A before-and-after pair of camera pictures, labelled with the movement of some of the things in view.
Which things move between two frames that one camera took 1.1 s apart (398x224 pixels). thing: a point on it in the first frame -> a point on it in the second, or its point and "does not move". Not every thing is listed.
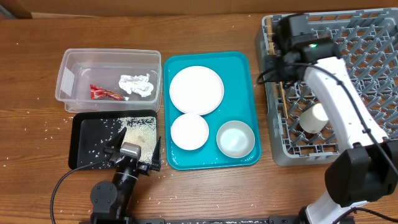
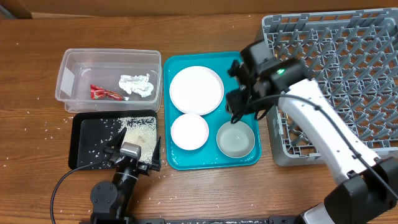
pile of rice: [142, 130] does not move
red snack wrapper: [99, 93] does not move
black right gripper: [275, 76] -> [236, 102]
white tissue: [138, 84] does not move
